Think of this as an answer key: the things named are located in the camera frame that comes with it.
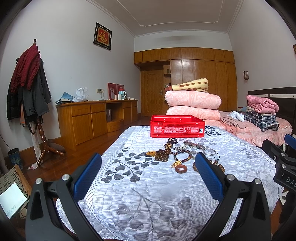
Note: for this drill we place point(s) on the amber pendant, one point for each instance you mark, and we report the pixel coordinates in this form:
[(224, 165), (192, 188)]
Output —
[(150, 153)]

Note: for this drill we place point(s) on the blue folded cloth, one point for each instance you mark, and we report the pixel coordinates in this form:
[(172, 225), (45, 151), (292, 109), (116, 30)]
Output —
[(65, 98)]

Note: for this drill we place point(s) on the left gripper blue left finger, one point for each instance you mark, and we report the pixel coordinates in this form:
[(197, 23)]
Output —
[(84, 176)]

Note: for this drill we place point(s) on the white leaf-patterned quilt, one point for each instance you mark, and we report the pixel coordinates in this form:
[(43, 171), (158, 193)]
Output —
[(134, 197)]

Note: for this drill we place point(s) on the pink folded duvet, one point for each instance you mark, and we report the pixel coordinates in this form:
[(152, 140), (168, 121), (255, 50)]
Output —
[(193, 99), (201, 113)]

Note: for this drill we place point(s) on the dark blue waste bin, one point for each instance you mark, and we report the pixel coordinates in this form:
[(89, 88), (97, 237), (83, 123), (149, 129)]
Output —
[(15, 158)]

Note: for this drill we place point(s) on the wall intercom phone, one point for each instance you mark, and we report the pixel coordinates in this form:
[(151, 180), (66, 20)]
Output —
[(246, 75)]

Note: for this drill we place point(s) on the teal electric kettle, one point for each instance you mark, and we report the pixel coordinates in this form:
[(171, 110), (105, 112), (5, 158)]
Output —
[(121, 93)]

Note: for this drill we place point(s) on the red metal tin box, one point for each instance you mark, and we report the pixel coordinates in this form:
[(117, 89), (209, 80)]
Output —
[(176, 126)]

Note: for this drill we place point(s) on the plaid folded clothing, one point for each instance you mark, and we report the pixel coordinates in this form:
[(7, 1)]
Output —
[(264, 122)]

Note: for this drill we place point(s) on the framed red calligraphy picture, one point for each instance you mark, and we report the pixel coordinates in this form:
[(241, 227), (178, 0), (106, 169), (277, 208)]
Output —
[(102, 37)]

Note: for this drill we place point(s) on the dark grey jacket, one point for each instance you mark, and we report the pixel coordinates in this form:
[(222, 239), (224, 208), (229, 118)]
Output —
[(20, 101)]

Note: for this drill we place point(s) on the silver bangle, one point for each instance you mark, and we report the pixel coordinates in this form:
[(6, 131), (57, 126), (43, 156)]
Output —
[(209, 152)]

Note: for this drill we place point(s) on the lower pink folded duvet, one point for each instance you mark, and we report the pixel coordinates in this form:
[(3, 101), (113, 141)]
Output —
[(201, 113)]

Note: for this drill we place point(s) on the yellow brown-spotted blanket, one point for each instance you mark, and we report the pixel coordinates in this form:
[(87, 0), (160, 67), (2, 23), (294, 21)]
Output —
[(200, 85)]

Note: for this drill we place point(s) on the red photo frame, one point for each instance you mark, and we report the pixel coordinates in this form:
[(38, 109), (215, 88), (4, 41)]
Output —
[(113, 90)]

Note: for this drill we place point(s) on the pink bed sheet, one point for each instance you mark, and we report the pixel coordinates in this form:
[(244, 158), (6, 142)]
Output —
[(250, 132)]

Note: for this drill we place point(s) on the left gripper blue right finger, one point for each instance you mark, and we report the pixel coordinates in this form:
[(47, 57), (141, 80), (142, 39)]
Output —
[(213, 183)]

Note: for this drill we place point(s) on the white plastic bag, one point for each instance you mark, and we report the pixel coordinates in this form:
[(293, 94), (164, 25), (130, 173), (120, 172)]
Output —
[(81, 94)]

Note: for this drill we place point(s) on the dark wooden headboard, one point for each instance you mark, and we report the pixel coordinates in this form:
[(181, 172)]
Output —
[(284, 97)]

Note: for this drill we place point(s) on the wooden sideboard cabinet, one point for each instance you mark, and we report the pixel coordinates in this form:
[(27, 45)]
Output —
[(80, 122)]

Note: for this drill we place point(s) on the dark red coat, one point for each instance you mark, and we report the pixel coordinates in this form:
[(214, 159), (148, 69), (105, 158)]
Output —
[(26, 69)]

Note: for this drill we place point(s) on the woven patterned basket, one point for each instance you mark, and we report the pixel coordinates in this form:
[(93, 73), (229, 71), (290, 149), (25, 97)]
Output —
[(15, 191)]

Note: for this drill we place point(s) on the wooden wardrobe wall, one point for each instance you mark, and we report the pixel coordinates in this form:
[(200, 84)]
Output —
[(161, 67)]

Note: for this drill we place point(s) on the pink folded clothing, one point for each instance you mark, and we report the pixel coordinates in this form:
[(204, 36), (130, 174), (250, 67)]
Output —
[(262, 104)]

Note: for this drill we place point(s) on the upper pink folded duvet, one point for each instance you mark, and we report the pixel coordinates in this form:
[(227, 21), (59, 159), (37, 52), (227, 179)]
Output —
[(193, 99)]

